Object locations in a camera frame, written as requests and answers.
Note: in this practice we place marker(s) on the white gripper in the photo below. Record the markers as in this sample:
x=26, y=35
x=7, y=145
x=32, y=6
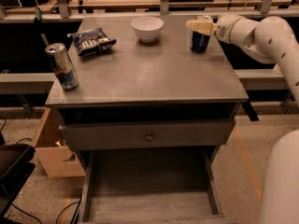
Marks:
x=223, y=29

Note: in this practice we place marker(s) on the blue pepsi can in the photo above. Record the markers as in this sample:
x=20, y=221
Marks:
x=199, y=40

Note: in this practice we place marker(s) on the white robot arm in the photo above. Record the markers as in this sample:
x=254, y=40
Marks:
x=270, y=40

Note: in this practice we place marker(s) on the silver blue redbull can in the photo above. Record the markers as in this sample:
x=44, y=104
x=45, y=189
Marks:
x=62, y=66

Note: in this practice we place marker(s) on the white bowl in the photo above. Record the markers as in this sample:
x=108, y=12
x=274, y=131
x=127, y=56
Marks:
x=147, y=29

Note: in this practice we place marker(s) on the grey wooden cabinet table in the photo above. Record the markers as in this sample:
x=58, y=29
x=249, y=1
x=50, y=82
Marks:
x=166, y=72

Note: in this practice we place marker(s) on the dark blue chip bag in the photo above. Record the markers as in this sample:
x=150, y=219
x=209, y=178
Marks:
x=92, y=41

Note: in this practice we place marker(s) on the grey upper drawer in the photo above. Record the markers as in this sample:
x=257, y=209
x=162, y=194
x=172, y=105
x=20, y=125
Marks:
x=139, y=126

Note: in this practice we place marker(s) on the grey open lower drawer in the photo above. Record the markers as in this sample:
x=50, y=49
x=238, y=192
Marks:
x=172, y=185

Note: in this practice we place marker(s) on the cardboard box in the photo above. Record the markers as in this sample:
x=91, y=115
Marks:
x=51, y=149

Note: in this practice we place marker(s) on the black bin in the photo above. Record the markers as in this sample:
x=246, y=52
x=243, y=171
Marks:
x=15, y=168

